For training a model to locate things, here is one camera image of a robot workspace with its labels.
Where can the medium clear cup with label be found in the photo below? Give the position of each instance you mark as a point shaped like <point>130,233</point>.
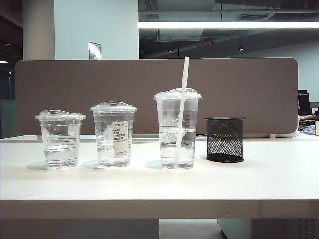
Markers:
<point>107,154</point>

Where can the tan box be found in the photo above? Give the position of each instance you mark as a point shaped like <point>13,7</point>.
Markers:
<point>317,127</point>

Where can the person's forearm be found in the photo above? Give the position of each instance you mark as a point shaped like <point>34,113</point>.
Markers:
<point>310,117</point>

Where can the white paper straw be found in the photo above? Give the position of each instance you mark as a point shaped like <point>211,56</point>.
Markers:
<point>185,74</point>

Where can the long ceiling light strip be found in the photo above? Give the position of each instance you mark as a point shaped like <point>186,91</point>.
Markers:
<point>224,25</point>

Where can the brown desk divider panel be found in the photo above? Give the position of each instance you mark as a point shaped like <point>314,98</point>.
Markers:
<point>99,82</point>

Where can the framed wall sign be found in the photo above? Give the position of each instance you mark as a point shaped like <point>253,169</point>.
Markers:
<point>94,51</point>

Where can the black mesh pen holder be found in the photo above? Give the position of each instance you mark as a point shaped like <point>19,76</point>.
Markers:
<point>224,139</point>

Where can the computer monitor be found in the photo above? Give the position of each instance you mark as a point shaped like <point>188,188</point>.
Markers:
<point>304,102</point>

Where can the small clear lidded cup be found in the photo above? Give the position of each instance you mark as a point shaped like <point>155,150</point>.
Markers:
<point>61,139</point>

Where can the large clear lidded cup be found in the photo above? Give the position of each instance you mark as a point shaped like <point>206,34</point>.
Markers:
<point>169,154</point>

